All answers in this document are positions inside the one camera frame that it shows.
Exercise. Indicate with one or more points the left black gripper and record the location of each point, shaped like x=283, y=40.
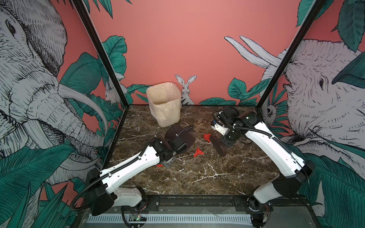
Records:
x=169, y=165

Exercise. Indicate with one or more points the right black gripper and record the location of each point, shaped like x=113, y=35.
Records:
x=228, y=144

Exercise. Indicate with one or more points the brown hand brush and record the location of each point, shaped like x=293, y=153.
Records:
x=218, y=145

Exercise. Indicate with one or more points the dark brown dustpan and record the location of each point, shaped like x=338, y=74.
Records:
x=181, y=136

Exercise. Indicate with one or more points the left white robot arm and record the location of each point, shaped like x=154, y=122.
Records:
x=103, y=189

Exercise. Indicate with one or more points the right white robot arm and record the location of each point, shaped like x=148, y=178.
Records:
x=294, y=171

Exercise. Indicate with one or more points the cream bin with plastic liner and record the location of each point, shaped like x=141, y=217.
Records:
x=165, y=103

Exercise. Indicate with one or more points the black front mounting rail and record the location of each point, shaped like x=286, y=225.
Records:
x=239, y=202

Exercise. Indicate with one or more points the white slotted cable duct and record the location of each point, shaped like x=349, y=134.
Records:
x=239, y=219

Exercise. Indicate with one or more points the right black frame post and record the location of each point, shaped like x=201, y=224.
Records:
x=304, y=28

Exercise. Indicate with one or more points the black frame post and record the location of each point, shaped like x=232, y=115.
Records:
x=304, y=28
x=90, y=28

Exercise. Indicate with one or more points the left black frame post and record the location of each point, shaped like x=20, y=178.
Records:
x=90, y=28

